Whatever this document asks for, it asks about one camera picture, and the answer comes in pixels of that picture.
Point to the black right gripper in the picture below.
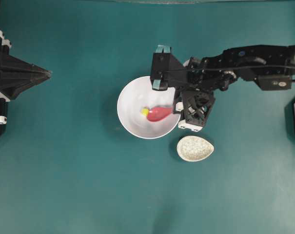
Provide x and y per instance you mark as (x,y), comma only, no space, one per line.
(194,86)

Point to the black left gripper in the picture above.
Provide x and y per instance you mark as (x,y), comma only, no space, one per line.
(16,76)

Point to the pink spoon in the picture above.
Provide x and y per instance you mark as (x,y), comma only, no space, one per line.
(159,113)

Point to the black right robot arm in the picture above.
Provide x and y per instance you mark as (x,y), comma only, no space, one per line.
(271,68)

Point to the white round bowl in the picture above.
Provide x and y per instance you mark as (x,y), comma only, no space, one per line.
(137,95)

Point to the yellow hexagonal prism block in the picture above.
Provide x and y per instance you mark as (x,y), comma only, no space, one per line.
(145,112)

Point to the speckled egg-shaped dish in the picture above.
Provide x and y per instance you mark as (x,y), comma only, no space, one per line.
(194,148)

